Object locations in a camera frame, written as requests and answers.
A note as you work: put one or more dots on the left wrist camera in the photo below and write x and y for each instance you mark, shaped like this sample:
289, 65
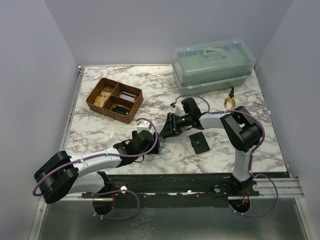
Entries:
143, 125

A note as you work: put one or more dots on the aluminium frame rail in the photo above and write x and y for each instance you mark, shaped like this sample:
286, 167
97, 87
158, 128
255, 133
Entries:
69, 120

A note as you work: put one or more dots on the yellow handled pliers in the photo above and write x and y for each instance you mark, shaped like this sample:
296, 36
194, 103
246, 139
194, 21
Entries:
230, 97

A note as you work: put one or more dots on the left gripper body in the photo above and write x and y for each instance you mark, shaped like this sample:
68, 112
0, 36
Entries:
155, 150

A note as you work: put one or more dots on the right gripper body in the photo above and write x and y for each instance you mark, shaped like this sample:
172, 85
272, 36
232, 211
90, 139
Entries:
184, 121

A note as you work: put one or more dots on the green card holder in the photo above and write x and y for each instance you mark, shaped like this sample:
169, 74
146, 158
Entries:
162, 145

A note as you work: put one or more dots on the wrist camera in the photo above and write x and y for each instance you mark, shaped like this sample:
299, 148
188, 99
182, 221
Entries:
143, 125
175, 109

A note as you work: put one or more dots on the translucent green storage box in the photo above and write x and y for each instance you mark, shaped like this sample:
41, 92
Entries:
211, 67

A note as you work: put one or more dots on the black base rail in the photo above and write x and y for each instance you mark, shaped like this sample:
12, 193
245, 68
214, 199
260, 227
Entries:
162, 191

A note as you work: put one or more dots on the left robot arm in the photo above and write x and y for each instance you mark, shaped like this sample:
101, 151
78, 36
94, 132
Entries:
64, 174

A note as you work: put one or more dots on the black card holder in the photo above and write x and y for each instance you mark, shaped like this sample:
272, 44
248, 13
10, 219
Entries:
199, 143

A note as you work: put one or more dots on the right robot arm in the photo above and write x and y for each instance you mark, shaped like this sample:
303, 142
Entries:
244, 132

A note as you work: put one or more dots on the woven brown basket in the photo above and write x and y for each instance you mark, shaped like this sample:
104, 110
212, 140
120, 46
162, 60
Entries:
115, 100

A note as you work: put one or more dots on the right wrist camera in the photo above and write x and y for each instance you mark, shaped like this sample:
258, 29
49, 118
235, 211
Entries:
175, 109

